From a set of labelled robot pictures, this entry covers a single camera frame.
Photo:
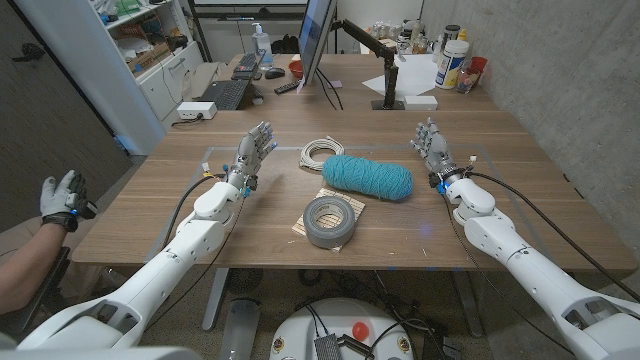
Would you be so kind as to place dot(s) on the cardboard box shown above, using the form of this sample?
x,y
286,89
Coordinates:
x,y
150,59

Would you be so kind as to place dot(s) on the grey duct tape roll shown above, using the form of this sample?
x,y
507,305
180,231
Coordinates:
x,y
320,235

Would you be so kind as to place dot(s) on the red cup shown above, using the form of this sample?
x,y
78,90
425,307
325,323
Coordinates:
x,y
479,64

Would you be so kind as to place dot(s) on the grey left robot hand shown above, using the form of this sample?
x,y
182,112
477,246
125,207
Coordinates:
x,y
247,155

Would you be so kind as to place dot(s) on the teal yarn skein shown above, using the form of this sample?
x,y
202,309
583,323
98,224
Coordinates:
x,y
367,177

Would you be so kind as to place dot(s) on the black remote control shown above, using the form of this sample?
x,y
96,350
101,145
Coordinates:
x,y
286,87

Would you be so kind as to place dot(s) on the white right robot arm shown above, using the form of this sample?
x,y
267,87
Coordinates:
x,y
525,265

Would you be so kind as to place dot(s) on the computer monitor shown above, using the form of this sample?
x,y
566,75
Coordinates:
x,y
315,35

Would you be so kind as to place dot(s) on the black computer mouse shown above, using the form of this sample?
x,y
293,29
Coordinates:
x,y
274,73

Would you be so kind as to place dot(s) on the purple sticky note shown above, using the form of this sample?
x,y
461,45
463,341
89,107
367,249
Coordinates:
x,y
335,84

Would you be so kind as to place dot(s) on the red bowl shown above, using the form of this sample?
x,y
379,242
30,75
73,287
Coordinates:
x,y
296,69

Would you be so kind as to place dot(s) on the wooden slatted coaster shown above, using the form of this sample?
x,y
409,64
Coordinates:
x,y
350,200

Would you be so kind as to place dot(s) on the white robot base red button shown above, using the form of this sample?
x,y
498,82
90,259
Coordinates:
x,y
330,315

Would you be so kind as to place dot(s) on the white paper sheet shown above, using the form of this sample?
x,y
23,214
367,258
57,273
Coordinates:
x,y
415,75

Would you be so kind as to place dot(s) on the person's bare forearm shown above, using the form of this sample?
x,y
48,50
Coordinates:
x,y
25,265

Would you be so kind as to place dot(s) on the clear glass jar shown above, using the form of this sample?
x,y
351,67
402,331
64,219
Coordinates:
x,y
466,81

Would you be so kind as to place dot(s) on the clear hand sanitizer bottle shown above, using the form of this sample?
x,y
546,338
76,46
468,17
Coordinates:
x,y
262,47

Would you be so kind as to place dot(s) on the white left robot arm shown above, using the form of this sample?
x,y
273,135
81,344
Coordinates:
x,y
150,280

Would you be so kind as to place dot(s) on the black bag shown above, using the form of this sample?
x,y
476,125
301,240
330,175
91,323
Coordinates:
x,y
286,45

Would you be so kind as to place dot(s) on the white shelf cabinet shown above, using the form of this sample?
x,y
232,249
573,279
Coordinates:
x,y
95,65

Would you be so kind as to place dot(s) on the large black keyboard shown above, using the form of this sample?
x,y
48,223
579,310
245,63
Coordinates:
x,y
225,94

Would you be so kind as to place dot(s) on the white canister blue label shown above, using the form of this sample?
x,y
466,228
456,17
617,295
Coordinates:
x,y
450,65

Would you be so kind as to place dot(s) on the grey table leg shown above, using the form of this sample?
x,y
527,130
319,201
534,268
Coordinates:
x,y
467,305
215,300

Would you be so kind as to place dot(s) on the yellow capped bottle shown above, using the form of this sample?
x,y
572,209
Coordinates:
x,y
462,35

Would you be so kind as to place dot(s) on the flat white box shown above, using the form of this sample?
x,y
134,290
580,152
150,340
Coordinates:
x,y
420,102

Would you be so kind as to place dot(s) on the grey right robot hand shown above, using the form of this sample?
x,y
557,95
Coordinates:
x,y
439,152

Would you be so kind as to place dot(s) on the small black keyboard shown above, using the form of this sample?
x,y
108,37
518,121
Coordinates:
x,y
246,64

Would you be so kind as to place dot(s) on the white power strip box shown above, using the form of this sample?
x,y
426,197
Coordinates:
x,y
196,110

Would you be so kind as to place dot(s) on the person's white gloved hand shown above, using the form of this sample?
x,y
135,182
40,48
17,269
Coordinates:
x,y
57,197

